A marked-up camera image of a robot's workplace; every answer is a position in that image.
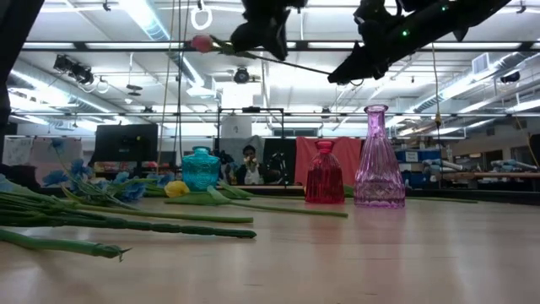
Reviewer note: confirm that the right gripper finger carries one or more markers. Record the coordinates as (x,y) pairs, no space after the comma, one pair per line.
(367,69)
(350,61)

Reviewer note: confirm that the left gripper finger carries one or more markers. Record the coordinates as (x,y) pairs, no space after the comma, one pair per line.
(279,40)
(251,38)

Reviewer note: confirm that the purple glass vase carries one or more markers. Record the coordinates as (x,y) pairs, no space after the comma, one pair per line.
(379,181)

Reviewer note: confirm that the red glass vase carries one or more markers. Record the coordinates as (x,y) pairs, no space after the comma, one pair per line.
(324,181)

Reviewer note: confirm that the teal glass vase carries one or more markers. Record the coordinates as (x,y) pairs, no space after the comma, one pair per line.
(201,171)

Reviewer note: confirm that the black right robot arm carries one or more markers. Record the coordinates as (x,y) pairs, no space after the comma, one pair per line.
(464,12)

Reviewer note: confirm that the pale blue robot arm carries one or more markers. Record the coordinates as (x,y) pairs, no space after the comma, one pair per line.
(512,164)
(443,164)

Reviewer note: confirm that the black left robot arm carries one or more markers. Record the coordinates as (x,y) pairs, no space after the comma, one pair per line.
(12,42)

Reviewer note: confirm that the white air vent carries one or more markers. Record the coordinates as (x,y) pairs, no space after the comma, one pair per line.
(481,63)

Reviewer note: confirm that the coral cloth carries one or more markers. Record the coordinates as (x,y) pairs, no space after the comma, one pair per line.
(301,152)

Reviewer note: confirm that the blue storage bin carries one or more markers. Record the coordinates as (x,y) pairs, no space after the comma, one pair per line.
(415,180)
(426,155)

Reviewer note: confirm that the grey cloth panel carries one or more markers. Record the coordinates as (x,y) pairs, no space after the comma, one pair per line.
(232,145)

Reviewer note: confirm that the person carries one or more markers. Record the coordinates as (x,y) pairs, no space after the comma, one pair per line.
(250,152)

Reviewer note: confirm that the black ceiling loudspeaker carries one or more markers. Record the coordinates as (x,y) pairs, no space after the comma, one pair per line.
(510,77)

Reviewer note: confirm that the black monitor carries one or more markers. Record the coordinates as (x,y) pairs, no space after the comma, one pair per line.
(126,143)

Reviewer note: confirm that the white cloth sheet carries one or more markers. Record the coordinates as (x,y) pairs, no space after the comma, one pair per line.
(42,156)

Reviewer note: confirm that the white drawing board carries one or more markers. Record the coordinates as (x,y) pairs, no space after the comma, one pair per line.
(17,151)

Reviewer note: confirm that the black box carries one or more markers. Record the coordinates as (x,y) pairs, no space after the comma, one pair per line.
(19,175)

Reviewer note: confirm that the black dome camera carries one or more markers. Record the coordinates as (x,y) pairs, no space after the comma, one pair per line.
(241,76)

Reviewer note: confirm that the black ceiling camera cluster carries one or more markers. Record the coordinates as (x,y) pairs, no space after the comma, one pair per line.
(73,69)

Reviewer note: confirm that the black aluminium table frame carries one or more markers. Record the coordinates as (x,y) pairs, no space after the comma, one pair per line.
(506,197)

